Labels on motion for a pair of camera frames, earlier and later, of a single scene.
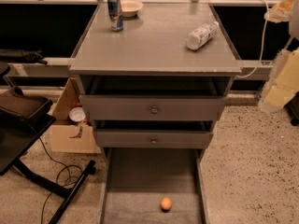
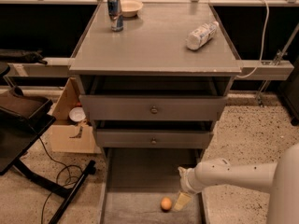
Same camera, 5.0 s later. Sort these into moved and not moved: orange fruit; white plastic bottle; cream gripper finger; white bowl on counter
Moved: cream gripper finger
Not moved: white plastic bottle; orange fruit; white bowl on counter
